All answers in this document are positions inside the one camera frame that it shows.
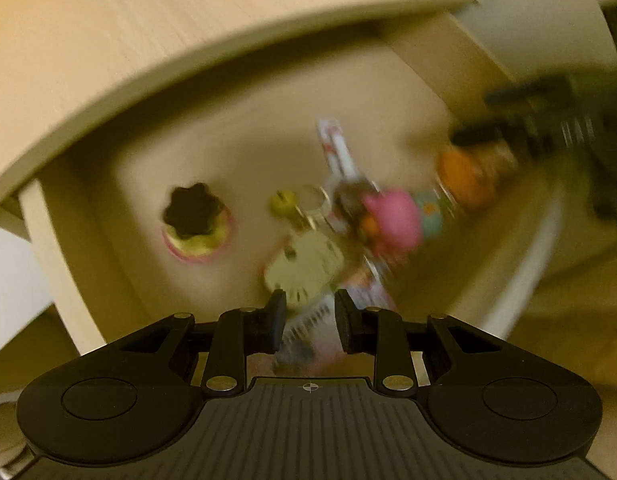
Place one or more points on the orange capsule half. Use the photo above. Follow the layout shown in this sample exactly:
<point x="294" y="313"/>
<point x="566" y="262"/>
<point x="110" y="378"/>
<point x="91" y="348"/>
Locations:
<point x="463" y="175"/>

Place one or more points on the pink cat toy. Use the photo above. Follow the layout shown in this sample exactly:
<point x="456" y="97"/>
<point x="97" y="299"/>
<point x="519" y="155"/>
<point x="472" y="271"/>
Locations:
<point x="393" y="220"/>

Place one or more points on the wooden drawer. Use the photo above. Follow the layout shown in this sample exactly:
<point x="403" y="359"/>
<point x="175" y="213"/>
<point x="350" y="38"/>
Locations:
<point x="138" y="195"/>

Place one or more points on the white panel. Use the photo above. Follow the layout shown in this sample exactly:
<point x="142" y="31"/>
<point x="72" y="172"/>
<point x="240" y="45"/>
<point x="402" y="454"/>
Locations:
<point x="13" y="285"/>

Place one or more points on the small teal box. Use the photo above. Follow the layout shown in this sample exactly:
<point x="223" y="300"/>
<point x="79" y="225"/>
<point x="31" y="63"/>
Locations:
<point x="431" y="215"/>

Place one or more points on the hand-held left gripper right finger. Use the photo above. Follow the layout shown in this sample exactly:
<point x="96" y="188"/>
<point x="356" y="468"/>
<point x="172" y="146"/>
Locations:
<point x="345" y="325"/>

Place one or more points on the small yellow toy car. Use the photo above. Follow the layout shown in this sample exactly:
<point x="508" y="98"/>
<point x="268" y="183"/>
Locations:
<point x="349" y="201"/>

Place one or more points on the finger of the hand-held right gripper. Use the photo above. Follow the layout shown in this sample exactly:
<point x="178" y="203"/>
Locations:
<point x="528" y="92"/>
<point x="488" y="134"/>

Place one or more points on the white red card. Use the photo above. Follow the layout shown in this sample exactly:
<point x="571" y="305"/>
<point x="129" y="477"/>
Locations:
<point x="338" y="150"/>

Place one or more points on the pink cupcake-shaped toy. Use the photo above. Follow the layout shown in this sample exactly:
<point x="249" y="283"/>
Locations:
<point x="196" y="225"/>

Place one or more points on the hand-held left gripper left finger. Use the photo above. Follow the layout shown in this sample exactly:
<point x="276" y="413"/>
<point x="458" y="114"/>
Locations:
<point x="276" y="321"/>

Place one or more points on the colourful printed card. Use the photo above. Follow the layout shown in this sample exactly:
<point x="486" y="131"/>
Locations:
<point x="373" y="280"/>

